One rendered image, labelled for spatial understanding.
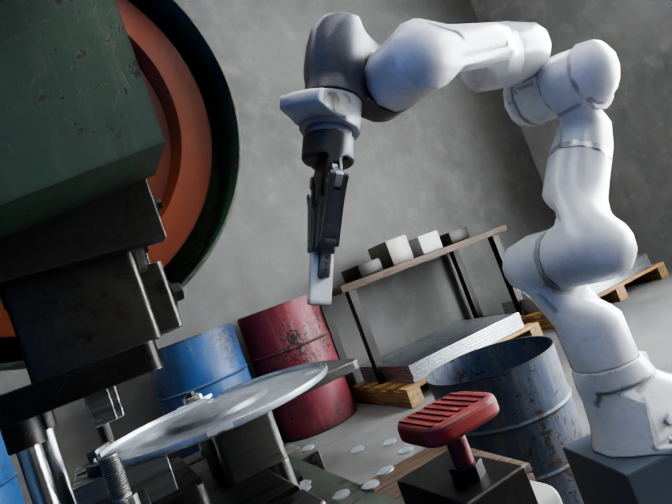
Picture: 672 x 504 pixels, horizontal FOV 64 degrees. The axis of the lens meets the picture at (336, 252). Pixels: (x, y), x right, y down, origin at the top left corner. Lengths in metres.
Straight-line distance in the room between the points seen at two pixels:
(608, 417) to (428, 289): 3.91
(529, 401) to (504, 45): 1.06
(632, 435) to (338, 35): 0.77
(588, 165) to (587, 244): 0.18
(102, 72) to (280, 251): 3.79
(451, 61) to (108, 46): 0.43
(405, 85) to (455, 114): 4.88
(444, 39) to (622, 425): 0.67
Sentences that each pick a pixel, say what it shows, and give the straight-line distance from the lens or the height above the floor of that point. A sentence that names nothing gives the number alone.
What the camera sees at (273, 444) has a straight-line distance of 0.67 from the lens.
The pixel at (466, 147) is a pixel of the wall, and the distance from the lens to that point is 5.55.
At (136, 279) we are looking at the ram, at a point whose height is 0.96.
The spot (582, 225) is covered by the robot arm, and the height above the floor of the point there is 0.83.
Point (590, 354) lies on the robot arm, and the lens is 1.00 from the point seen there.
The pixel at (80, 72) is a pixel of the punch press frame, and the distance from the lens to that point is 0.56.
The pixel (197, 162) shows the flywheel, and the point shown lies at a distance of 1.11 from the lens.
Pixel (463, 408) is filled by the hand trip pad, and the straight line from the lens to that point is 0.42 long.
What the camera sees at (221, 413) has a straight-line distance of 0.64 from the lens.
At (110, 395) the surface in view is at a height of 0.85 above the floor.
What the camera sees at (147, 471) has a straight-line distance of 0.62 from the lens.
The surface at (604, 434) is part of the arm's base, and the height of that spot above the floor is 0.49.
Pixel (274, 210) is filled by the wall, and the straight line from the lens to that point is 4.37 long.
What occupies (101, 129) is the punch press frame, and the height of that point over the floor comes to 1.08.
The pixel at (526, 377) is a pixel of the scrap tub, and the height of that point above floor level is 0.44.
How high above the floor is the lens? 0.88
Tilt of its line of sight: 3 degrees up
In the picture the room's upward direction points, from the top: 20 degrees counter-clockwise
